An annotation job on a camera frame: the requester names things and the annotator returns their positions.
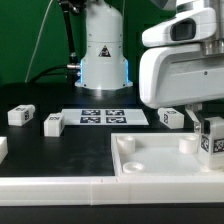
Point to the white square tabletop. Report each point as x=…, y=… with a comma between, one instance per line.
x=156, y=154

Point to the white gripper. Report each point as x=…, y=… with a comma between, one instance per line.
x=180, y=75

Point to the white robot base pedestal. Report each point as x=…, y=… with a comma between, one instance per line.
x=103, y=68

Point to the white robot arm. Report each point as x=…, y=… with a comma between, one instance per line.
x=210, y=46

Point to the white obstacle fence wall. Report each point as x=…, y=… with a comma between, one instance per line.
x=114, y=189

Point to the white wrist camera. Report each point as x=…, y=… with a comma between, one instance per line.
x=185, y=27

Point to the white sheet with AprilTags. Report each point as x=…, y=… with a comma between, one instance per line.
x=104, y=117

